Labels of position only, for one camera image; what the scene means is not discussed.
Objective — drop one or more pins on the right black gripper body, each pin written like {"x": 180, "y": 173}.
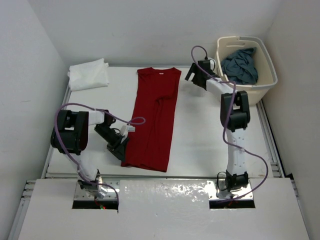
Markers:
{"x": 194, "y": 69}

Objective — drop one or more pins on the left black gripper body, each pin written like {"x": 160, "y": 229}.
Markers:
{"x": 110, "y": 137}

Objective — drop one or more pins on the blue t shirt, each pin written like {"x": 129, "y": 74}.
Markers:
{"x": 240, "y": 67}

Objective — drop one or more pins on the red t shirt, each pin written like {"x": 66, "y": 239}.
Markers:
{"x": 149, "y": 145}

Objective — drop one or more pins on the white printed t shirt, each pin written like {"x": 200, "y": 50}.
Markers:
{"x": 88, "y": 75}

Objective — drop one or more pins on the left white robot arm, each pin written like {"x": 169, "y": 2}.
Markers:
{"x": 70, "y": 136}

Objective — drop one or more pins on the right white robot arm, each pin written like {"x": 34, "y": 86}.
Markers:
{"x": 234, "y": 117}

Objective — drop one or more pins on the cream plastic laundry basket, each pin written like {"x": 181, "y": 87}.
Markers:
{"x": 267, "y": 75}

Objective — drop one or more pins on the white foreground cover board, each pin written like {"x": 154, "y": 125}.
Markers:
{"x": 163, "y": 210}

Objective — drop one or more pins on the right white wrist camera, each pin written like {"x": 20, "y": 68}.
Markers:
{"x": 212, "y": 63}

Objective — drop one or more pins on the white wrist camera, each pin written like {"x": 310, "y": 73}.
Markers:
{"x": 126, "y": 129}
{"x": 212, "y": 63}

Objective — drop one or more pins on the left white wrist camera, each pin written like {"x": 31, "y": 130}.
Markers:
{"x": 126, "y": 129}

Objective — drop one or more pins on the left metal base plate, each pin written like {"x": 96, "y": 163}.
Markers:
{"x": 87, "y": 192}

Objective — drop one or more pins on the metal base plate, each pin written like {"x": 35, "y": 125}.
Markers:
{"x": 216, "y": 191}
{"x": 87, "y": 192}

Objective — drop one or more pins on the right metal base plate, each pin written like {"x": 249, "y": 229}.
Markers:
{"x": 216, "y": 191}

